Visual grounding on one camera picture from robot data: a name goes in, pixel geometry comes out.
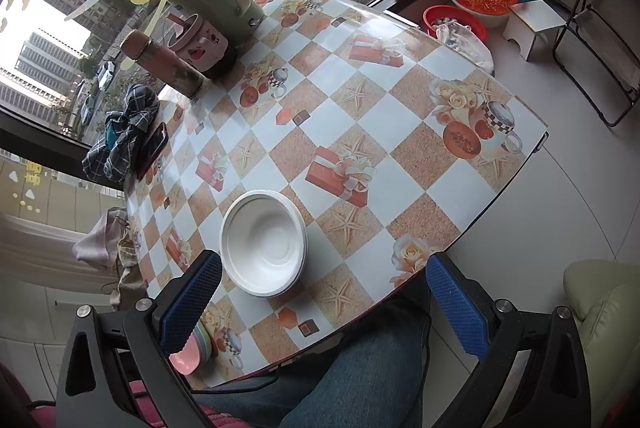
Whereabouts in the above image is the pink plate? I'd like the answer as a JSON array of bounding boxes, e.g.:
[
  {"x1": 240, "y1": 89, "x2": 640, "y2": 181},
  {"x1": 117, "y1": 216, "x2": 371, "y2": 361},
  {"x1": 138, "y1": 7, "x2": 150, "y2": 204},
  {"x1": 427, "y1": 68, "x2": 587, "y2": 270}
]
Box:
[{"x1": 169, "y1": 335, "x2": 202, "y2": 376}]

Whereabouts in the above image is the blue plate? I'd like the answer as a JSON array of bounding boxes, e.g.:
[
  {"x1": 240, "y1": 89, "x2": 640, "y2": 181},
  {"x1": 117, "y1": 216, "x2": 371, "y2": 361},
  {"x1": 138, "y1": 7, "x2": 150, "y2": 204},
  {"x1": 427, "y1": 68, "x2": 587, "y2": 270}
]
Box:
[{"x1": 193, "y1": 321, "x2": 213, "y2": 364}]

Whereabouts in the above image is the beige rag cloth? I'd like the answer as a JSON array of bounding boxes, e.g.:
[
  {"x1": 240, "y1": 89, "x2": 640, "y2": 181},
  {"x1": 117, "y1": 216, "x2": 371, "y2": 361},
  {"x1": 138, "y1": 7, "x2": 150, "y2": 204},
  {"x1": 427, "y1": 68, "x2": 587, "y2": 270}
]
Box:
[{"x1": 110, "y1": 231, "x2": 148, "y2": 311}]

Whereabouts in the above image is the pink towel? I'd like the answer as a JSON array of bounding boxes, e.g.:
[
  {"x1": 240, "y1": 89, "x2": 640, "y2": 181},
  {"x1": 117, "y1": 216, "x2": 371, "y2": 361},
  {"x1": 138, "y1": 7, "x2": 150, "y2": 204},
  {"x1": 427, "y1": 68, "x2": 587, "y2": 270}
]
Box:
[{"x1": 73, "y1": 207, "x2": 128, "y2": 271}]

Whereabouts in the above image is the blue jeans leg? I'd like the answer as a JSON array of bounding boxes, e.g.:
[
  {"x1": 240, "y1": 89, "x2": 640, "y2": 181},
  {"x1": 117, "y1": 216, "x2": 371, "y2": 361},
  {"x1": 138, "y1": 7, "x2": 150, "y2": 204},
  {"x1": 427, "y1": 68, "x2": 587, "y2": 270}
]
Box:
[{"x1": 194, "y1": 274, "x2": 432, "y2": 427}]

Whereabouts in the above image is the green leather chair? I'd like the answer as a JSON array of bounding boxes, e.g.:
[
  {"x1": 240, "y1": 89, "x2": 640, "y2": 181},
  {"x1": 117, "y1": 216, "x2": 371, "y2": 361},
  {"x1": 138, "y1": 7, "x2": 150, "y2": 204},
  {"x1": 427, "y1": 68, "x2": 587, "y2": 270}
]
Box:
[{"x1": 563, "y1": 259, "x2": 640, "y2": 427}]

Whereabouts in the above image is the dark plaid cloth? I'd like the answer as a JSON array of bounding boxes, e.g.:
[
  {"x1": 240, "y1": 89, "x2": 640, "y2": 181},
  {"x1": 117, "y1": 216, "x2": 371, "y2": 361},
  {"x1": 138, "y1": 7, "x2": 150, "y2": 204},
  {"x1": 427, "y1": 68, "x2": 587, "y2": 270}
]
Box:
[{"x1": 81, "y1": 84, "x2": 160, "y2": 183}]

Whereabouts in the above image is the black smartphone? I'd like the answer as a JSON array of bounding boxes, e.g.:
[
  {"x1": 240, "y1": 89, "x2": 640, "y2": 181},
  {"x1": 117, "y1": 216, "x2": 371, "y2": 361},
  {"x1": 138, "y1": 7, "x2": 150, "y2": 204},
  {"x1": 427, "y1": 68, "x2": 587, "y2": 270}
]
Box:
[{"x1": 134, "y1": 122, "x2": 168, "y2": 181}]

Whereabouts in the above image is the patterned checkered tablecloth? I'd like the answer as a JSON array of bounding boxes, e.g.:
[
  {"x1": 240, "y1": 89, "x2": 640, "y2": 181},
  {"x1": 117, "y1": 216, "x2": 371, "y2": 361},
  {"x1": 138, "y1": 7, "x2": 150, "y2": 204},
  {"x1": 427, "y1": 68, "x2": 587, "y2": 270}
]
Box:
[{"x1": 126, "y1": 0, "x2": 547, "y2": 388}]

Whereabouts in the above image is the metal thermos bottle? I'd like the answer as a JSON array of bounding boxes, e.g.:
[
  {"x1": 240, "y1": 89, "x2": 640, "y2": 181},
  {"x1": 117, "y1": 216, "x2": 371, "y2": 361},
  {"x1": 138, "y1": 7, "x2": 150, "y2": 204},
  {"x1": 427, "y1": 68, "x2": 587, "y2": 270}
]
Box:
[{"x1": 120, "y1": 30, "x2": 205, "y2": 98}]

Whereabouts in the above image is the pink strawberry cup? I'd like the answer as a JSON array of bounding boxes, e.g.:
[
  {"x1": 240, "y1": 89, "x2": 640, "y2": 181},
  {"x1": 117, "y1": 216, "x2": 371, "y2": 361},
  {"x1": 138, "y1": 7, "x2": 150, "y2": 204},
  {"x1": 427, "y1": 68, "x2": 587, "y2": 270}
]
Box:
[{"x1": 167, "y1": 13, "x2": 229, "y2": 74}]

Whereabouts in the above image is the black folding chair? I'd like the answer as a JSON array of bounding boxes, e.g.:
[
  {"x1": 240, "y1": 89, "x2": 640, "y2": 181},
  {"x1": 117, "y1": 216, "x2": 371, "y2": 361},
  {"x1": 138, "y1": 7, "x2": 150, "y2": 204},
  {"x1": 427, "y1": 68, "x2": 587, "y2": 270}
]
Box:
[{"x1": 551, "y1": 0, "x2": 639, "y2": 129}]

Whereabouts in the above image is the white step stool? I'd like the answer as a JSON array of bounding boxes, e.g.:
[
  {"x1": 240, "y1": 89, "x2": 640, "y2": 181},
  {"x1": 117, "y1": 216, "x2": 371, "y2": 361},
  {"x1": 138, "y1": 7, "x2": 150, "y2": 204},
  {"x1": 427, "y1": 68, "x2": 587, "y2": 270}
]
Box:
[{"x1": 502, "y1": 0, "x2": 565, "y2": 61}]

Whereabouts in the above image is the red bowl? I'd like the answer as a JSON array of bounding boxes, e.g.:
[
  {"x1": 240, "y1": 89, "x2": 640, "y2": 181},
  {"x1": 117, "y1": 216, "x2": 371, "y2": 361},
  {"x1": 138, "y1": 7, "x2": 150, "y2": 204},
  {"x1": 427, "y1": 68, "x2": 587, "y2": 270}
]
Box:
[{"x1": 422, "y1": 6, "x2": 487, "y2": 41}]

